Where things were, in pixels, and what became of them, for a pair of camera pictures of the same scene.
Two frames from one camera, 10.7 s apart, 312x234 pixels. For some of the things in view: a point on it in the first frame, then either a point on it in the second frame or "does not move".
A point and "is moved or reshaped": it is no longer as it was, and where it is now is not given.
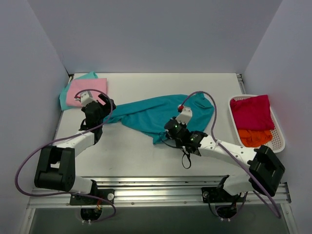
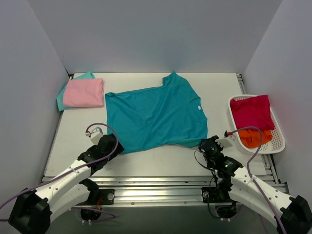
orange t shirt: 255,138 does not move
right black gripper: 171,126 to 203,144
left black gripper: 105,103 to 115,147
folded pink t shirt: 75,87 does not move
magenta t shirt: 253,113 does not move
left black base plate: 107,194 does not move
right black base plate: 219,195 does not move
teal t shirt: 153,112 is moved or reshaped
